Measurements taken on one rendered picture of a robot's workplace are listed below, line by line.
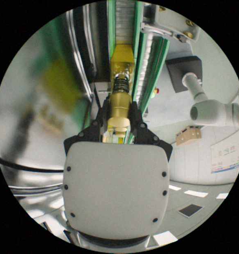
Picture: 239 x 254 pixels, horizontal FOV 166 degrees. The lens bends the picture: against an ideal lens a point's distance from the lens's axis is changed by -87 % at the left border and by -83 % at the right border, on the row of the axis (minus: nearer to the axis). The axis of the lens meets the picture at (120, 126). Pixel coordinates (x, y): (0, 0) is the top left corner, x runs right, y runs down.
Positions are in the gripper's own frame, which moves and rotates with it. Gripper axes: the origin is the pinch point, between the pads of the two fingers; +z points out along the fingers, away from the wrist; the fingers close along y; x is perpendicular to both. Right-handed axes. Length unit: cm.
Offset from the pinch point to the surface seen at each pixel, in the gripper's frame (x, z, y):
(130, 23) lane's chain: 20.4, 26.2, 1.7
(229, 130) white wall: -67, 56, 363
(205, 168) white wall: -247, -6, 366
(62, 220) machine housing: -16.2, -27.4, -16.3
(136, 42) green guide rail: 11.2, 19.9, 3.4
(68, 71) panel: 4.8, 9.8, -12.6
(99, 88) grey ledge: -15.0, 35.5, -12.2
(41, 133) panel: 0.2, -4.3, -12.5
